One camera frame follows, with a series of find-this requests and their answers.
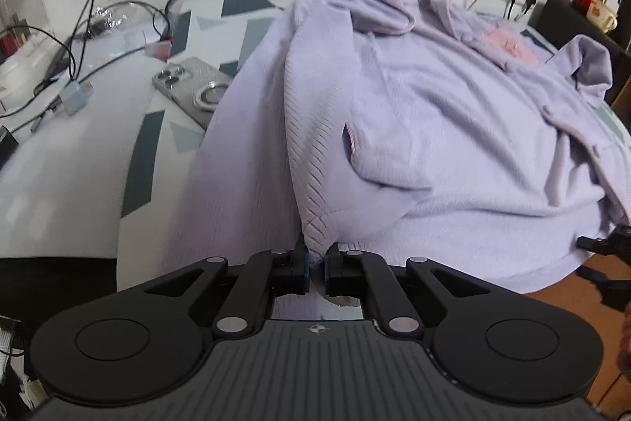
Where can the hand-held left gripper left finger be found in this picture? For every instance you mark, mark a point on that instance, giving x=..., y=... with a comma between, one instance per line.
x=305, y=270

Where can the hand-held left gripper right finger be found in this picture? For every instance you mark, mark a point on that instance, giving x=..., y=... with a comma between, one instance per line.
x=327, y=270

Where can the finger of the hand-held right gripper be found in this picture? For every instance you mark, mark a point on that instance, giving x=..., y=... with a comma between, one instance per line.
x=611, y=246
x=616, y=295

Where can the lavender ribbed cardigan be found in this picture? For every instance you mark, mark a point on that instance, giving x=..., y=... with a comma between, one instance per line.
x=419, y=130

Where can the grey smartphone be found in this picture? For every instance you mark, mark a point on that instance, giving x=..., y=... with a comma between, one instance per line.
x=182, y=90

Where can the black cabinet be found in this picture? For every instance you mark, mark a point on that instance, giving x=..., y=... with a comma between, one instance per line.
x=557, y=21

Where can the white mug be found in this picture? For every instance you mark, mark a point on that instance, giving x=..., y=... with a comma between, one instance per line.
x=599, y=14

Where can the small red adapter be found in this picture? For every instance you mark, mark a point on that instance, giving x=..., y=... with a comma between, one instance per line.
x=157, y=51

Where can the white charger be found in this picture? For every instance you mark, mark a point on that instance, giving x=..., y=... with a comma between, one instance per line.
x=74, y=98

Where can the black charger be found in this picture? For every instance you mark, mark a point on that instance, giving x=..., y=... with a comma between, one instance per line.
x=7, y=145

